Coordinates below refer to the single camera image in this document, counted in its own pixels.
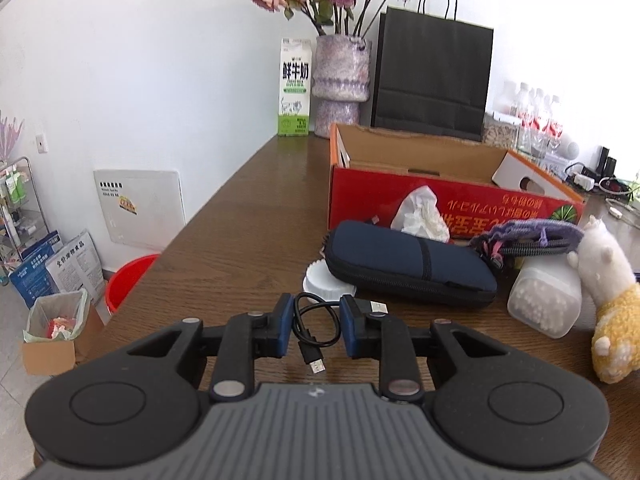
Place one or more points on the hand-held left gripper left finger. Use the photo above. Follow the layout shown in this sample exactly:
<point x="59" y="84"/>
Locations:
<point x="285" y="322"/>

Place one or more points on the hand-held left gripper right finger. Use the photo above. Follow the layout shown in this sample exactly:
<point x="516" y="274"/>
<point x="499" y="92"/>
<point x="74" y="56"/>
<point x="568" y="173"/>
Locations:
<point x="347" y="327"/>

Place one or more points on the navy zip pouch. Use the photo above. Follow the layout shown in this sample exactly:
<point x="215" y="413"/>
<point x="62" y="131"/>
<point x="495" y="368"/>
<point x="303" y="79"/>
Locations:
<point x="390" y="260"/>

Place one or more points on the red orange cardboard box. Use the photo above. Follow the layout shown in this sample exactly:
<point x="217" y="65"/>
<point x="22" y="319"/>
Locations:
<point x="380" y="187"/>

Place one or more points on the purple woven pouch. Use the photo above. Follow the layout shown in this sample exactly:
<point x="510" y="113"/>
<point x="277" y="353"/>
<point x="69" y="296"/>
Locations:
<point x="520" y="232"/>

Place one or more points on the clear cotton swab container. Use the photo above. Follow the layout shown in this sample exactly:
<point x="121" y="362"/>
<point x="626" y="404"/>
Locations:
<point x="542" y="300"/>

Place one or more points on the white yellow plush toy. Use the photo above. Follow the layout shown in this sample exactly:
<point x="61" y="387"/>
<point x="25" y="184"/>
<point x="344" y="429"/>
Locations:
<point x="607" y="270"/>

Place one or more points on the white round lid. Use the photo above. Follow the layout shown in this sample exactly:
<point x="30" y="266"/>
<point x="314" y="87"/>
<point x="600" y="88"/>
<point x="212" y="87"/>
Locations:
<point x="320" y="282"/>

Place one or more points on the crumpled white tissue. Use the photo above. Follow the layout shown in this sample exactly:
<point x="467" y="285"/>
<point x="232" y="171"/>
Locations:
<point x="417" y="215"/>

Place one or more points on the red plastic bucket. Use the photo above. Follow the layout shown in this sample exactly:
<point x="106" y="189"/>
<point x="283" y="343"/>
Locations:
<point x="127" y="285"/>

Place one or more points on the white green milk carton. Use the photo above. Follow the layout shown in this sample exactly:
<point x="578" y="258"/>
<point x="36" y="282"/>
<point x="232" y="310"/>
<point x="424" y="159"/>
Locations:
<point x="295" y="85"/>

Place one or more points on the cardboard trash box with bag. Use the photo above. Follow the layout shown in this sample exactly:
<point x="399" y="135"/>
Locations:
<point x="47" y="355"/>

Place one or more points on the clear jar of pellets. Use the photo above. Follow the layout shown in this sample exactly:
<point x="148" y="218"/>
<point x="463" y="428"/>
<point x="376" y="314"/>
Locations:
<point x="500" y="132"/>

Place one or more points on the purple speckled vase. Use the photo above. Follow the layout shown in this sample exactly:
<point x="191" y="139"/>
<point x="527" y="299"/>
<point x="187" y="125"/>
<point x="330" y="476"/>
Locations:
<point x="340" y="75"/>

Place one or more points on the blue printed carton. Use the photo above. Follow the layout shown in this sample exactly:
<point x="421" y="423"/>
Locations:
<point x="32" y="272"/>

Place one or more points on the white printed tin box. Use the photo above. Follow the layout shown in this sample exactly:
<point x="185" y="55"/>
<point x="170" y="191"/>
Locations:
<point x="556" y="164"/>

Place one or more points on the black paper bag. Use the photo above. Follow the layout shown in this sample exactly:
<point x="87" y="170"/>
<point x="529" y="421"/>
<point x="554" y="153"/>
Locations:
<point x="430" y="70"/>

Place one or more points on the white charger plug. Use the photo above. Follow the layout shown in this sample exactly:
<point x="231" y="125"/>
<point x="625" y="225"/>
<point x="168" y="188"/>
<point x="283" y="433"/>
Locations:
<point x="585" y="181"/>

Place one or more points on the metal storage rack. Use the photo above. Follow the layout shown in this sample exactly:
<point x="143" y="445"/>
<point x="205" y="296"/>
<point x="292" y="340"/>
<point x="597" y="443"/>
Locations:
<point x="22" y="220"/>

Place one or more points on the white round speaker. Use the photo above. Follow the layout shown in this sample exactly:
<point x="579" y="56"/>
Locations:
<point x="570" y="150"/>

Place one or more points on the black upright device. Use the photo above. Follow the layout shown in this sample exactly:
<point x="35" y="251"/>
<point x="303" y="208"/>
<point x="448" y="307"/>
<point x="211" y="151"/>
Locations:
<point x="607" y="162"/>

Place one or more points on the purple reed decoration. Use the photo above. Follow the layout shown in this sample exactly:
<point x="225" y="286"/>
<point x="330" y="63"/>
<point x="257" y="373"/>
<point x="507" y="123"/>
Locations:
<point x="9" y="135"/>

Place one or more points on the white wall outlet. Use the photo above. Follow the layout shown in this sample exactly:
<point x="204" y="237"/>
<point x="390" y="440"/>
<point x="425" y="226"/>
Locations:
<point x="42" y="143"/>

